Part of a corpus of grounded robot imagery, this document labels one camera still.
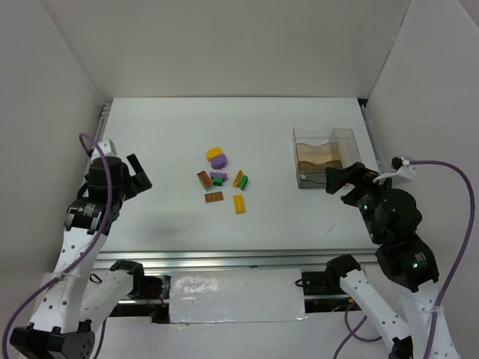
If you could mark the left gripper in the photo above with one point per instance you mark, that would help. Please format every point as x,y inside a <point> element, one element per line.
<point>365,192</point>

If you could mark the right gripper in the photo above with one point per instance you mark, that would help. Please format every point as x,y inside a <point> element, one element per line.
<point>122,185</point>

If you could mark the aluminium rail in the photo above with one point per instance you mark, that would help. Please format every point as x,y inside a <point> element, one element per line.
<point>209,260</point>
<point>104,115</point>

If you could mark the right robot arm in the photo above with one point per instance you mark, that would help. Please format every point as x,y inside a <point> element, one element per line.
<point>391,218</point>

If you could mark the purple rounded block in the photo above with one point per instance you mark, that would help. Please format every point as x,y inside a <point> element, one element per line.
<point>219,161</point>

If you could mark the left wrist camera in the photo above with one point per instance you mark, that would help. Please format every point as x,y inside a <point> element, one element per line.
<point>108,148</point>

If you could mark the brown lego brick angled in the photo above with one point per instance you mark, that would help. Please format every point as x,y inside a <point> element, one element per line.
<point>205,179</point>

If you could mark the purple small lego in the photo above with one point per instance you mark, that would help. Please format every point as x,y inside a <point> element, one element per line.
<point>222,176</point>

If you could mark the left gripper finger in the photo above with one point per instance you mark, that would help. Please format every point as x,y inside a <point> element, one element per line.
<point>142,181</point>
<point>134,162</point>

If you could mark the silver tape sheet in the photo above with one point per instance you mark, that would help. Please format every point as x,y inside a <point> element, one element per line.
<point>236,296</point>

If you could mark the brown lego brick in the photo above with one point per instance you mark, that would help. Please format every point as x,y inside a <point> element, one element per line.
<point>213,197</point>

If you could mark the clear tall side bin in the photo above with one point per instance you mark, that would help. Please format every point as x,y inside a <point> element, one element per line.
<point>347,146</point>

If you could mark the aluminium front rail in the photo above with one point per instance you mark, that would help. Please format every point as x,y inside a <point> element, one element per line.
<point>209,260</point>

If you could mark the yellow black striped lego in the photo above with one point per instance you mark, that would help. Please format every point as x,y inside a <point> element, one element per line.
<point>237,179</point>

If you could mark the left aluminium rail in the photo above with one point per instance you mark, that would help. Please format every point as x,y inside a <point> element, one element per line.
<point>104,115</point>

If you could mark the yellow rounded block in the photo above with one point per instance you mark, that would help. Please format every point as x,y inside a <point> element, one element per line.
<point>213,152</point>

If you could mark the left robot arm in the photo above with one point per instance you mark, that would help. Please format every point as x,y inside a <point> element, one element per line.
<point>66,317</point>

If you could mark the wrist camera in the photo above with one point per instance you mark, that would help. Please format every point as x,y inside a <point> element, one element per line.
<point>108,148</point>
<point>402,171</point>

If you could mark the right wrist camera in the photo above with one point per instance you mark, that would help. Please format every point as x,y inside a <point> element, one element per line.
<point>402,171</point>

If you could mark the yellow lego brick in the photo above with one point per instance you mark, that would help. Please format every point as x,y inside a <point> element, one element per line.
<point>239,204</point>

